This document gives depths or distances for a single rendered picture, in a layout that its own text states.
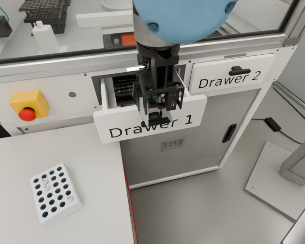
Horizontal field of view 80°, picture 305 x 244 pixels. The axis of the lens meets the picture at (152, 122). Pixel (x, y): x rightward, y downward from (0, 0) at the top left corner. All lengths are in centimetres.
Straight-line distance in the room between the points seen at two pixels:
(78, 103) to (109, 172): 25
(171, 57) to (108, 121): 25
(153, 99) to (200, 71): 33
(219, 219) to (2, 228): 109
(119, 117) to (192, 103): 19
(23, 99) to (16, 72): 7
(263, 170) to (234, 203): 34
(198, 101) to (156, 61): 24
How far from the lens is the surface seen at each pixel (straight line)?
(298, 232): 59
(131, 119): 46
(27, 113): 59
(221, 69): 67
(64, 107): 65
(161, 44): 28
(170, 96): 33
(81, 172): 57
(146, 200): 130
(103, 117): 45
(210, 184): 140
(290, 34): 79
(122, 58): 54
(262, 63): 75
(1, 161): 70
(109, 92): 65
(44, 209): 52
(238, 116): 98
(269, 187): 151
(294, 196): 157
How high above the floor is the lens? 124
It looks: 48 degrees down
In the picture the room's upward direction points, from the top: straight up
